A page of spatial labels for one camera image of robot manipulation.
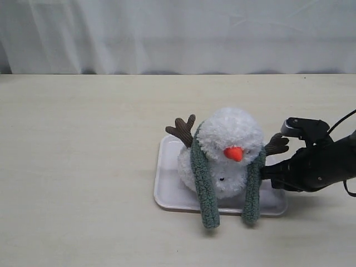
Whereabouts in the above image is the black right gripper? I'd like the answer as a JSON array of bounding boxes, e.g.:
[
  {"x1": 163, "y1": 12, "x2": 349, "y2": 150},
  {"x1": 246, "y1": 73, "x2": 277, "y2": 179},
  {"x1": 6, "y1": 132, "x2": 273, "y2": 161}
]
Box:
[{"x1": 260, "y1": 141, "x2": 350, "y2": 192}]

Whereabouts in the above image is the white plush snowman toy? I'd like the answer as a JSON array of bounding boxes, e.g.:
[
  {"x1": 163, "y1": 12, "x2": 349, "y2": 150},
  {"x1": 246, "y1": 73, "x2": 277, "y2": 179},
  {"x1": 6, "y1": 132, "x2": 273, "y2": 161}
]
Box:
[{"x1": 165, "y1": 107, "x2": 289, "y2": 199}]

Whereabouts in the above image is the green knitted cloth piece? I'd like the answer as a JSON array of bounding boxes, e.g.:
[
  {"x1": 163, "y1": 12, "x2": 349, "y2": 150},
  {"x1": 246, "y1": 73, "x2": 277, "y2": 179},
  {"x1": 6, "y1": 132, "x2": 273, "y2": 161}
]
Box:
[{"x1": 190, "y1": 122, "x2": 267, "y2": 229}]

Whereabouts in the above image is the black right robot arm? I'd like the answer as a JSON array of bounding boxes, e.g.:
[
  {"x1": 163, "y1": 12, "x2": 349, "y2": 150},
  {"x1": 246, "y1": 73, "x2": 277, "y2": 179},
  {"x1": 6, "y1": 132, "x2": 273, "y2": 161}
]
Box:
[{"x1": 261, "y1": 134, "x2": 355, "y2": 197}]

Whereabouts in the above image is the white plastic tray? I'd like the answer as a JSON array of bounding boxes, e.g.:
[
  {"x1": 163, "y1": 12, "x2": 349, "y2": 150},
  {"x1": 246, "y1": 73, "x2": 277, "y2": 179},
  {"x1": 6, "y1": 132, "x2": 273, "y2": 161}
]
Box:
[{"x1": 153, "y1": 135, "x2": 288, "y2": 217}]

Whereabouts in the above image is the white backdrop curtain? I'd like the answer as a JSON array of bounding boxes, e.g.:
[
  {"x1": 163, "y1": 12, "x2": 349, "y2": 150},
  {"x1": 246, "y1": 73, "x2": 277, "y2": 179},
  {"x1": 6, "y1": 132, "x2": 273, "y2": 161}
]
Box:
[{"x1": 1, "y1": 1, "x2": 355, "y2": 75}]

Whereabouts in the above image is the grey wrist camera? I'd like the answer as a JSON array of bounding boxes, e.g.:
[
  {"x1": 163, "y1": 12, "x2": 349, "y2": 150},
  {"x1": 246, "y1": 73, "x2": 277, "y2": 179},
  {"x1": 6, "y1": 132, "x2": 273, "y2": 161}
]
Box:
[{"x1": 280, "y1": 117, "x2": 330, "y2": 147}]

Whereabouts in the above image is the black camera cable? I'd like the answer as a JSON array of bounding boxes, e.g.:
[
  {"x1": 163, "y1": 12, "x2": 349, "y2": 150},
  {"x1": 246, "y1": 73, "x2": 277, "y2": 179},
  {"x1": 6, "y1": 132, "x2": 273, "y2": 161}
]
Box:
[{"x1": 327, "y1": 108, "x2": 356, "y2": 197}]

